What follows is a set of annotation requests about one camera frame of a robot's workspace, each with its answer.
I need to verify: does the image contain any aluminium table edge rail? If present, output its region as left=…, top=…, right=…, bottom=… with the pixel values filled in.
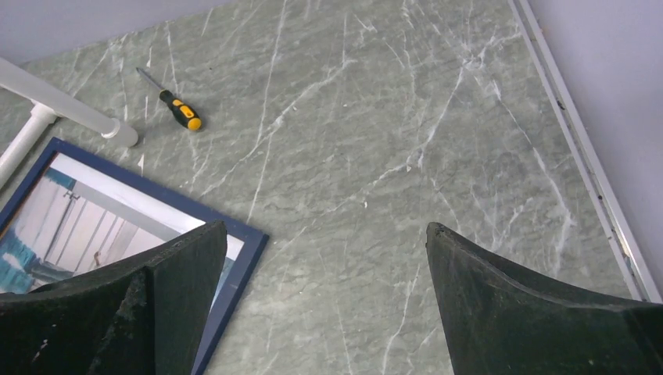
left=509, top=0, right=662, bottom=303

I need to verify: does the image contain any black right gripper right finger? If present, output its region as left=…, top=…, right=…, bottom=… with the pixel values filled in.
left=426, top=222, right=662, bottom=374

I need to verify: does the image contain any white PVC pipe stand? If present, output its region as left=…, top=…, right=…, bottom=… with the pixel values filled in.
left=1, top=59, right=138, bottom=185

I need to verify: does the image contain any yellow black screwdriver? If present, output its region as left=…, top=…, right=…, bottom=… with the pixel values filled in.
left=136, top=67, right=202, bottom=131

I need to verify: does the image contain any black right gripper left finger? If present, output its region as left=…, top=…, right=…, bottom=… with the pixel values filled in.
left=1, top=221, right=227, bottom=374

